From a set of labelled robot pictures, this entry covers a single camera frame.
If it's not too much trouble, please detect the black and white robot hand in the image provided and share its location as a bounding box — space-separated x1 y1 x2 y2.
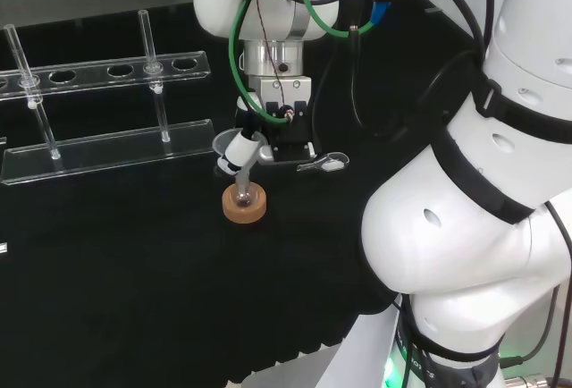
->
216 75 324 179

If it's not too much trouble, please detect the translucent plastic funnel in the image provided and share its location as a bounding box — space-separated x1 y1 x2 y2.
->
211 127 269 195

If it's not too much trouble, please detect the glass round-bottom flask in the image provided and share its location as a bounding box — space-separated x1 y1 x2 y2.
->
234 180 257 208

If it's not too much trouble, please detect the clear acrylic funnel stand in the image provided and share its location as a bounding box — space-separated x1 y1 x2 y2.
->
0 10 216 187

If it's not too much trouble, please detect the black cloth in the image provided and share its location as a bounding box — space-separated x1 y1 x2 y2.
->
0 0 492 378

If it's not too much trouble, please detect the black cable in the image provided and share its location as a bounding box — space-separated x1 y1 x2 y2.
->
349 24 452 139
422 0 491 49

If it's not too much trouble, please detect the cork ring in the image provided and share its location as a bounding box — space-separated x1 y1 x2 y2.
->
222 181 269 225

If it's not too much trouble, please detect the red-brown twisted wire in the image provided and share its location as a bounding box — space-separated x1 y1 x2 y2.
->
255 0 295 122

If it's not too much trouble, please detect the green cable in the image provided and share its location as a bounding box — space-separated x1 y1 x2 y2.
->
228 0 391 126

